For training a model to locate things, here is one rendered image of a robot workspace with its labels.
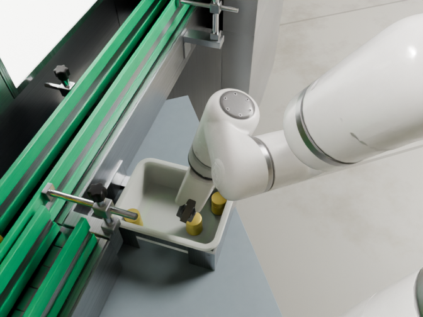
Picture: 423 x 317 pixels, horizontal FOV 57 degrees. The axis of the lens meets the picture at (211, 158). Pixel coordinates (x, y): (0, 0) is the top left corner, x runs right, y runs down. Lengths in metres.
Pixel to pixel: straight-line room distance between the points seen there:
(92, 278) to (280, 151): 0.40
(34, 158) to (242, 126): 0.44
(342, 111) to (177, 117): 0.79
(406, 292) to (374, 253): 1.53
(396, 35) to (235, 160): 0.24
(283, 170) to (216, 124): 0.10
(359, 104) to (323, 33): 2.51
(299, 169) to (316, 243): 1.24
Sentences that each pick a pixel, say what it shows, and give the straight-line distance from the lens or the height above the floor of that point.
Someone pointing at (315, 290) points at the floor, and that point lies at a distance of 1.66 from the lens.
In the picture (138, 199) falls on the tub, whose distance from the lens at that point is 0.88.
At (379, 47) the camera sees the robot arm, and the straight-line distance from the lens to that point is 0.30.
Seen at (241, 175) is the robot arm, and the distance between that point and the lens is 0.46.
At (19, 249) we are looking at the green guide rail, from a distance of 0.68.
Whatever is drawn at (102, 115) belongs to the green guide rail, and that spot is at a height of 0.94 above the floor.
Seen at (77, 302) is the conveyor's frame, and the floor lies 0.88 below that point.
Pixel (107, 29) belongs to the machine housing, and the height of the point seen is 0.87.
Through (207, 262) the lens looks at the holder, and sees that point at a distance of 0.80.
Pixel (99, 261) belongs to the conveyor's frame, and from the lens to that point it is 0.72.
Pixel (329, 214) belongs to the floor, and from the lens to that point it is 1.83.
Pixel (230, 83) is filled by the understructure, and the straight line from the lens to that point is 1.51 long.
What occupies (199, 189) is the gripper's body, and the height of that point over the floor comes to 1.00.
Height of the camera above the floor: 1.52
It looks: 52 degrees down
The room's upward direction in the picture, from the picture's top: straight up
